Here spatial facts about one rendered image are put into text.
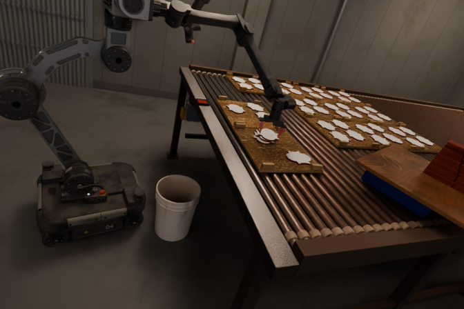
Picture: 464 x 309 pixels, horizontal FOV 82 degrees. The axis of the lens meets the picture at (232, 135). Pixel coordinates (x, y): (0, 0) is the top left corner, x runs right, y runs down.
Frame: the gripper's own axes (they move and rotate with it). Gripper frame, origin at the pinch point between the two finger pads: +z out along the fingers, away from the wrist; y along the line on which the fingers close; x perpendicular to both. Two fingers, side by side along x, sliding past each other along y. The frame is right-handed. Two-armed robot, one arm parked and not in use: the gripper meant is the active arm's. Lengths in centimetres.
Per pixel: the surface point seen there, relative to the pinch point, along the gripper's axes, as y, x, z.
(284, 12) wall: -20, -300, -60
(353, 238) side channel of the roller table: -28, 60, 4
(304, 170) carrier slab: -17.7, 19.5, 5.4
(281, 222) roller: -4, 56, 7
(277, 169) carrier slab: -4.4, 24.6, 5.2
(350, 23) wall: -125, -330, -67
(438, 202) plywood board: -67, 37, -4
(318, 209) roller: -20.3, 43.7, 7.6
